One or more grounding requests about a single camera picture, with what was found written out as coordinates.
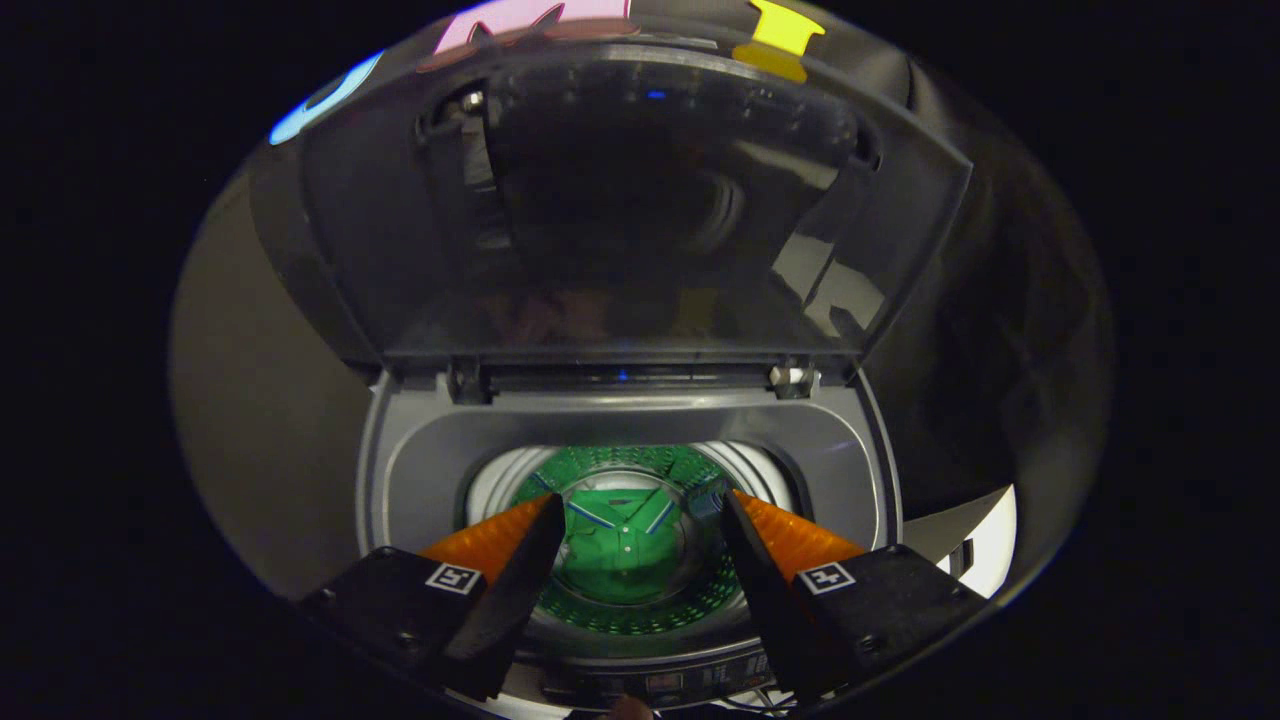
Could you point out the dark washing machine lid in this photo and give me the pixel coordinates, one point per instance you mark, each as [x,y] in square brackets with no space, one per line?
[640,200]

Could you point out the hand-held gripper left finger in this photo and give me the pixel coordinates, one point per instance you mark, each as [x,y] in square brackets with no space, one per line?
[515,590]

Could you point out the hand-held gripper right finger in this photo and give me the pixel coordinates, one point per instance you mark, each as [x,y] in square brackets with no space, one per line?
[775,590]

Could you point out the green polo shirt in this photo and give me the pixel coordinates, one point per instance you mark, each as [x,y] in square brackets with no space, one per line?
[625,545]

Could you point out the white panel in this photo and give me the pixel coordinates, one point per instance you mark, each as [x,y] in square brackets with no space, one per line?
[985,550]

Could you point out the grey washing machine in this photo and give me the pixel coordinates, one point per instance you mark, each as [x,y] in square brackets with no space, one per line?
[420,470]

